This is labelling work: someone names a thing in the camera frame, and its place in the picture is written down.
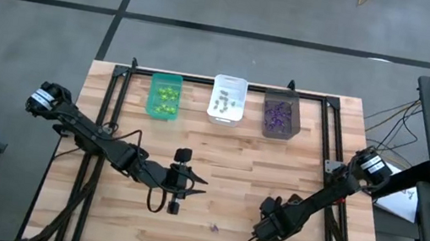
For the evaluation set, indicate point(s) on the white plastic bin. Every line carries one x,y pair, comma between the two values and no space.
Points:
237,85

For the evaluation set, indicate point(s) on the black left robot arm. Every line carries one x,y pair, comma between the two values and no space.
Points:
89,133

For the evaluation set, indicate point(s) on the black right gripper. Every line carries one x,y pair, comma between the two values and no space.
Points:
274,221

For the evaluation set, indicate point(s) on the silver mounting plate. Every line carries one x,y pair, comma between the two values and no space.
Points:
332,166

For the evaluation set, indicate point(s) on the teal plastic bin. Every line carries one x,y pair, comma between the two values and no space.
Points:
157,79

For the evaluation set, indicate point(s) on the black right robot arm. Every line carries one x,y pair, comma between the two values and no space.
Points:
332,193

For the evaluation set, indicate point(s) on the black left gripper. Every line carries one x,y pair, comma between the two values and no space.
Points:
163,179

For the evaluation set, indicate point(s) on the black table frame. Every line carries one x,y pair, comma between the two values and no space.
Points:
199,80

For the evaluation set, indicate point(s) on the grey plastic bin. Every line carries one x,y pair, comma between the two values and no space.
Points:
292,134

